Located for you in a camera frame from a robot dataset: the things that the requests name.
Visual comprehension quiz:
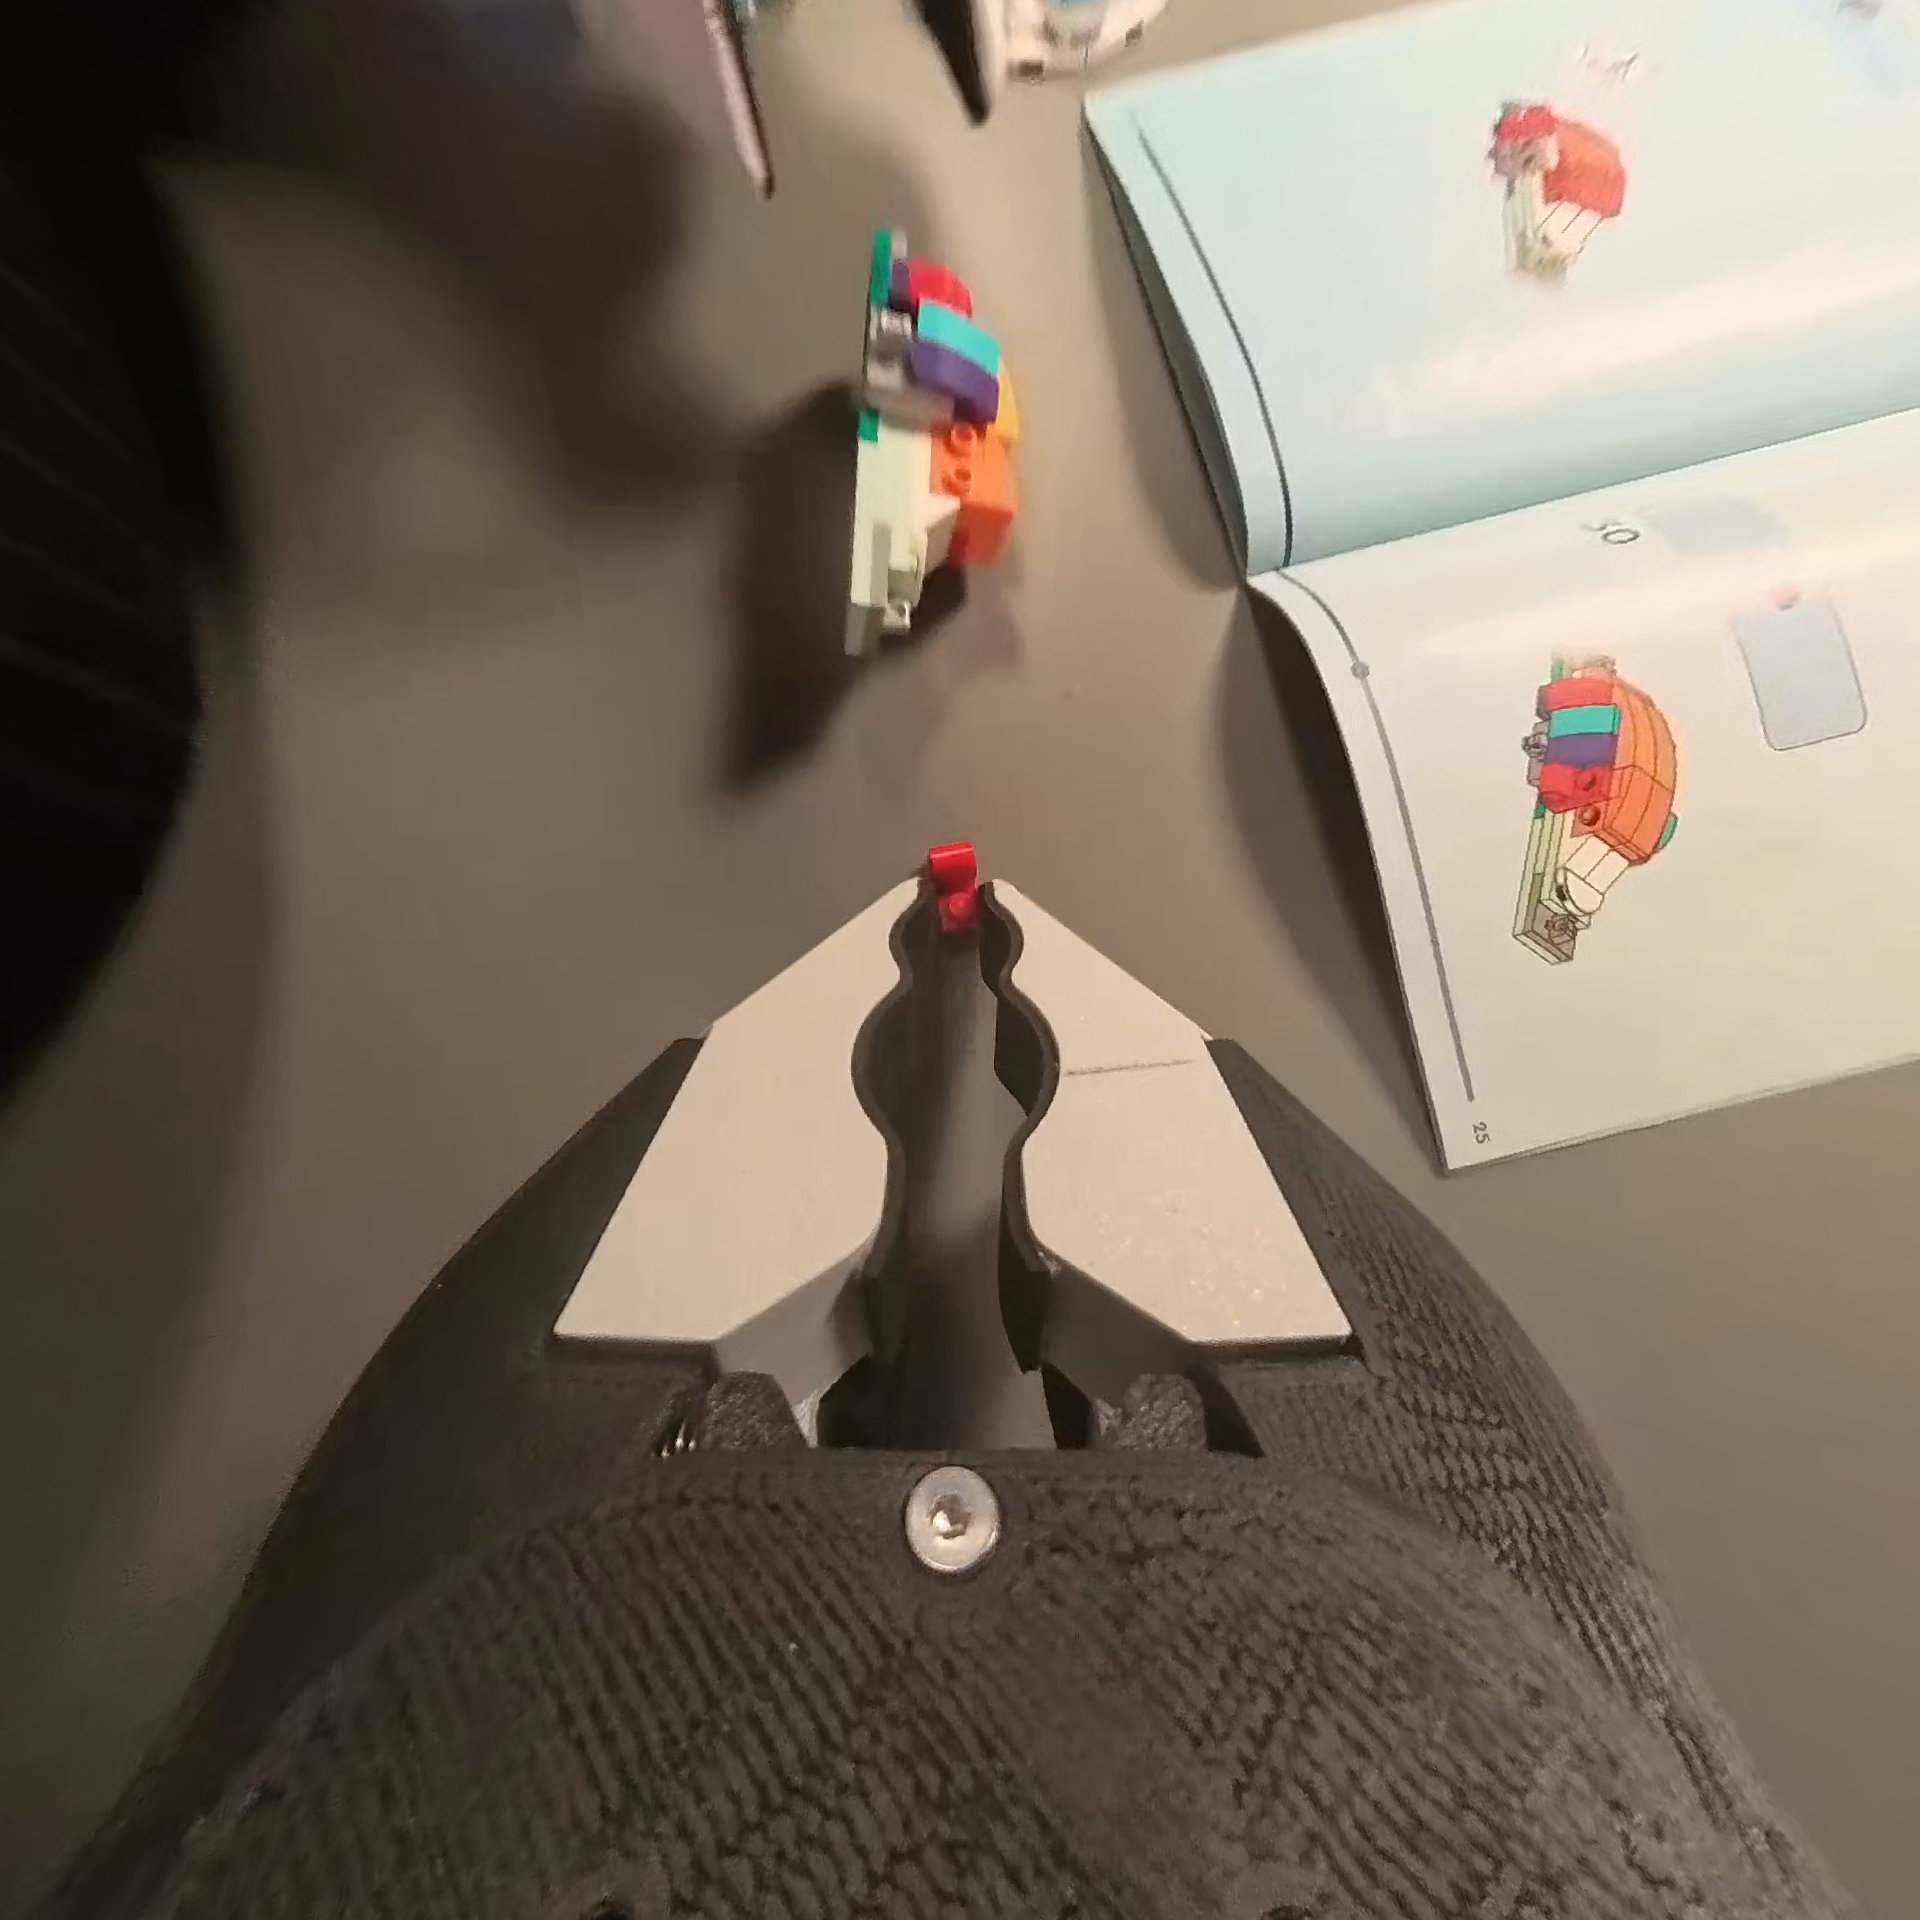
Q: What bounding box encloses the teal brick model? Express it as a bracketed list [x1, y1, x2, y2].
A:
[997, 0, 1172, 84]

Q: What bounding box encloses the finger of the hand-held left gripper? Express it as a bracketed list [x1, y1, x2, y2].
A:
[698, 0, 776, 198]
[915, 0, 997, 126]

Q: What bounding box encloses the open pale blue instruction booklet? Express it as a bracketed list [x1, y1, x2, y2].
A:
[1084, 0, 1920, 1175]

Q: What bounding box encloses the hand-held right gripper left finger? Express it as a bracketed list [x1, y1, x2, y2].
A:
[550, 880, 944, 1442]

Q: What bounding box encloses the orange toy brick model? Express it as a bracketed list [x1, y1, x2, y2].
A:
[844, 225, 1027, 658]

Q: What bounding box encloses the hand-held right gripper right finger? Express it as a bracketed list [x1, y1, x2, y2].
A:
[975, 880, 1355, 1374]

